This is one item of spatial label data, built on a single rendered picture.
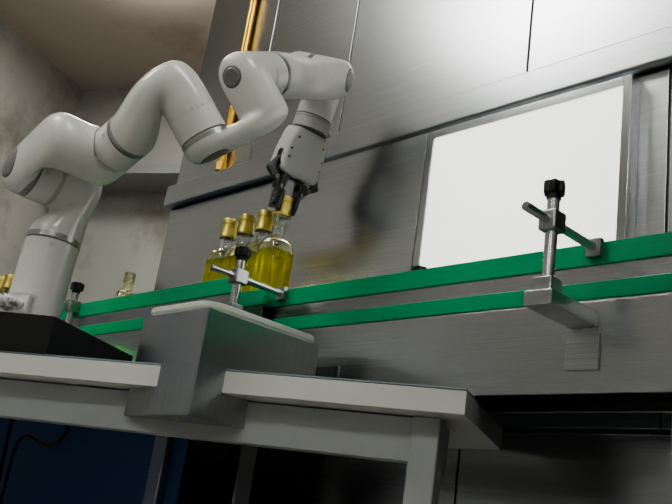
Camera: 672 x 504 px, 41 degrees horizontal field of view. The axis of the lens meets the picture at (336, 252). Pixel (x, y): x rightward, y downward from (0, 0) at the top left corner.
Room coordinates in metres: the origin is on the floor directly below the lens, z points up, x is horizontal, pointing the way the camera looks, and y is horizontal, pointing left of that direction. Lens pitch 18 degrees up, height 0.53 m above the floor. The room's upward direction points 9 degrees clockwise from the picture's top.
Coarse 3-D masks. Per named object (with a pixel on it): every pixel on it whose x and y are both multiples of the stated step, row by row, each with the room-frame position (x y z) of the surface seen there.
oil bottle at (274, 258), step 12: (264, 240) 1.69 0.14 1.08; (276, 240) 1.67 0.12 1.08; (264, 252) 1.68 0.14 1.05; (276, 252) 1.66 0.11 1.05; (288, 252) 1.69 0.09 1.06; (264, 264) 1.68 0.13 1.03; (276, 264) 1.67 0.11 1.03; (288, 264) 1.69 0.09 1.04; (264, 276) 1.67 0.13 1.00; (276, 276) 1.67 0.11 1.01; (288, 276) 1.69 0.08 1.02; (252, 288) 1.69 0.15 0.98
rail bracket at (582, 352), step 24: (552, 192) 1.04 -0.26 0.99; (552, 216) 1.04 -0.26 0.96; (552, 240) 1.04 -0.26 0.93; (576, 240) 1.09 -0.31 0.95; (600, 240) 1.11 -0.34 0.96; (552, 264) 1.05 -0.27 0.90; (552, 288) 1.03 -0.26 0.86; (552, 312) 1.06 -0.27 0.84; (576, 312) 1.06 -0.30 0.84; (576, 336) 1.12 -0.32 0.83; (600, 336) 1.09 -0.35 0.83; (576, 360) 1.11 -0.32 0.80
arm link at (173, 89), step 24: (168, 72) 1.32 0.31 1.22; (192, 72) 1.34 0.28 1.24; (144, 96) 1.32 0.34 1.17; (168, 96) 1.33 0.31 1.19; (192, 96) 1.33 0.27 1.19; (120, 120) 1.35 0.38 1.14; (144, 120) 1.35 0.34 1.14; (168, 120) 1.36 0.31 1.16; (192, 120) 1.34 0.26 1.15; (216, 120) 1.35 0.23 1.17; (120, 144) 1.37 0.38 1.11; (144, 144) 1.38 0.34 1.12
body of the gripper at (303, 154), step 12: (288, 132) 1.64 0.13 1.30; (300, 132) 1.63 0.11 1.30; (312, 132) 1.65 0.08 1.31; (288, 144) 1.64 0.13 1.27; (300, 144) 1.64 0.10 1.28; (312, 144) 1.66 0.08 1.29; (324, 144) 1.68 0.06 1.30; (288, 156) 1.64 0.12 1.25; (300, 156) 1.65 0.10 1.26; (312, 156) 1.67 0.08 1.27; (324, 156) 1.69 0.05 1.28; (276, 168) 1.68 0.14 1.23; (288, 168) 1.65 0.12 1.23; (300, 168) 1.67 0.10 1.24; (312, 168) 1.68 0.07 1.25; (300, 180) 1.68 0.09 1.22; (312, 180) 1.70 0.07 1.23
